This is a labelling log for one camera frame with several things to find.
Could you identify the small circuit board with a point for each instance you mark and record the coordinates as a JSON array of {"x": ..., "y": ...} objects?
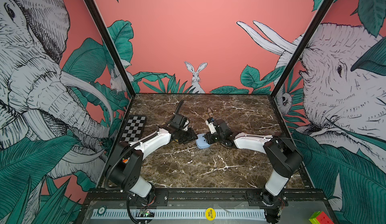
[{"x": 146, "y": 214}]

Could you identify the yellow big blind chip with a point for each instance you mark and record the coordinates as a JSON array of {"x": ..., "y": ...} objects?
[{"x": 210, "y": 214}]

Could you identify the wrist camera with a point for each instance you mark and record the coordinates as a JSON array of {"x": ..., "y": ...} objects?
[
  {"x": 179, "y": 122},
  {"x": 217, "y": 126}
]

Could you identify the blue alarm clock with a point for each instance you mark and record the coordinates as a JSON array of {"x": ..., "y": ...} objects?
[{"x": 201, "y": 142}]

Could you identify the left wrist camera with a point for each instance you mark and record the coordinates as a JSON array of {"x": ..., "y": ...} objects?
[{"x": 179, "y": 122}]

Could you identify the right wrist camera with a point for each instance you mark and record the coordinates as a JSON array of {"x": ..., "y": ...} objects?
[{"x": 217, "y": 126}]

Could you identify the checkerboard calibration card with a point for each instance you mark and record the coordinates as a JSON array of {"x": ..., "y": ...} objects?
[{"x": 134, "y": 128}]

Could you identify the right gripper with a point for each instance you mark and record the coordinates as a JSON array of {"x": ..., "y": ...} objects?
[{"x": 209, "y": 135}]

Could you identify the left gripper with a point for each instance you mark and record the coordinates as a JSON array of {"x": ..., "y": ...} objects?
[{"x": 192, "y": 136}]

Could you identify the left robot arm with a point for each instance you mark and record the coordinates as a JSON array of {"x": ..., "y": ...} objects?
[{"x": 122, "y": 172}]

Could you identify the small round dial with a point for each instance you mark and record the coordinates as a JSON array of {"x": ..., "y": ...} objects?
[{"x": 101, "y": 211}]

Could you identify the colourful puzzle cube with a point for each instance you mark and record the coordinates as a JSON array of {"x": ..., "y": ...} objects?
[{"x": 320, "y": 218}]

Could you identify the white slotted cable duct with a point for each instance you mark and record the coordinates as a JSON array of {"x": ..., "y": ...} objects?
[{"x": 192, "y": 214}]

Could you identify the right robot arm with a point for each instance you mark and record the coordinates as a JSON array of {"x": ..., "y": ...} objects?
[{"x": 282, "y": 153}]

